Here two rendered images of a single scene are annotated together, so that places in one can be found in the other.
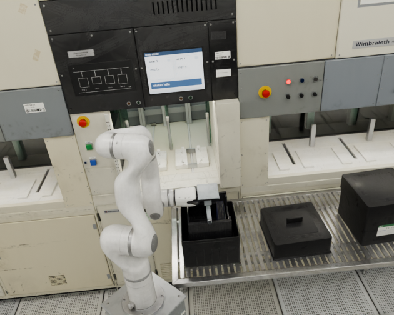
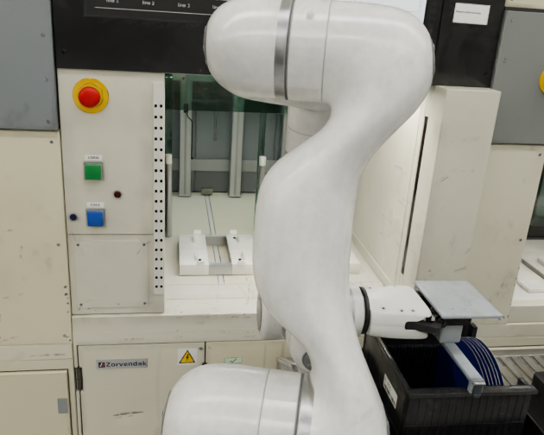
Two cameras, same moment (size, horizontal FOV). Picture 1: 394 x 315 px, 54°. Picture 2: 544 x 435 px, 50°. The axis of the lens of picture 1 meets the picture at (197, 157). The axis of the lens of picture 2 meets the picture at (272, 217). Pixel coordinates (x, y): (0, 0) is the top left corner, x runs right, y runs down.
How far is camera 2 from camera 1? 1.03 m
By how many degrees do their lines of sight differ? 14
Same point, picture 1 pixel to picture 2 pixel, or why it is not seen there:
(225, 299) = not seen: outside the picture
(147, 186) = not seen: hidden behind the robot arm
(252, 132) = (502, 181)
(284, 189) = (540, 337)
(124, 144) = (344, 22)
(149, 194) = not seen: hidden behind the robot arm
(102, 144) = (249, 19)
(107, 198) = (112, 326)
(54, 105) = (18, 31)
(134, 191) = (345, 223)
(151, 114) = (204, 168)
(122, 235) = (268, 403)
